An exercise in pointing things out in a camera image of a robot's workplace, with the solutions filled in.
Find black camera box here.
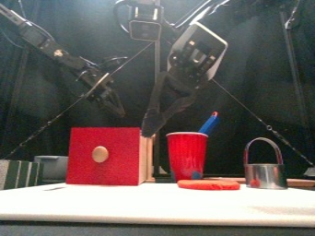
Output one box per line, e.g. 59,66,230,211
112,0,165,42

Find white cutting board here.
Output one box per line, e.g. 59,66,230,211
0,182,315,229

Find dark stand pole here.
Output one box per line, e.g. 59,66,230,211
278,0,310,146

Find vertical metal frame pole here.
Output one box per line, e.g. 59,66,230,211
152,0,162,177

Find green white striped box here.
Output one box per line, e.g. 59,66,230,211
0,159,43,191

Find round wooden drawer knob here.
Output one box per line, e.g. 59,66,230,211
90,146,110,164

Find red wooden drawer box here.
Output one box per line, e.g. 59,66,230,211
65,126,154,186

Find diagonal brace rod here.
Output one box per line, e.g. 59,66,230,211
210,78,315,168
2,42,156,159

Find red plastic cup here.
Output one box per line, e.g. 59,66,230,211
165,131,209,183

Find blue handled tool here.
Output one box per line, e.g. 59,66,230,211
197,111,221,136

